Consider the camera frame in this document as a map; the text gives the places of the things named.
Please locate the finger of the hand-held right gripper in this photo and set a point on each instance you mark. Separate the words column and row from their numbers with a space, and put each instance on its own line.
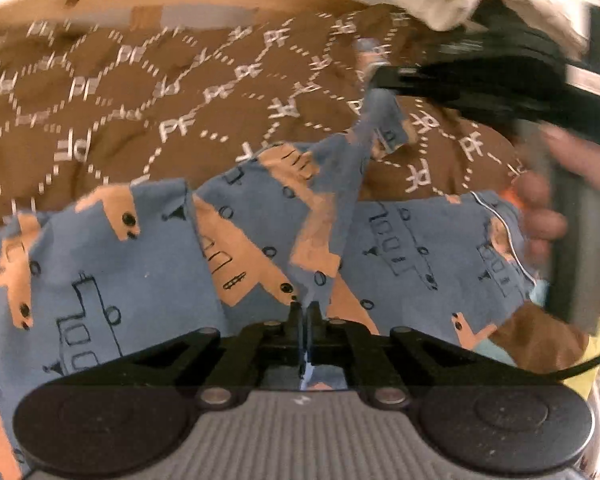
column 395, row 80

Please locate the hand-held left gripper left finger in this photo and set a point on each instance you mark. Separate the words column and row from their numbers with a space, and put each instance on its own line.
column 295, row 331

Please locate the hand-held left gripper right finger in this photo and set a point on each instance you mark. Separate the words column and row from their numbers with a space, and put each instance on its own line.
column 314, row 331

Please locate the blue printed pants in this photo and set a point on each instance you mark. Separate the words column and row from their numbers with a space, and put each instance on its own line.
column 145, row 270

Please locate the person's right hand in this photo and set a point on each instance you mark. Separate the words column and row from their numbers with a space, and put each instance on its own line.
column 545, row 195

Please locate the brown patterned blanket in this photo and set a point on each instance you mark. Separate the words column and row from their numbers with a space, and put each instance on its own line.
column 145, row 90

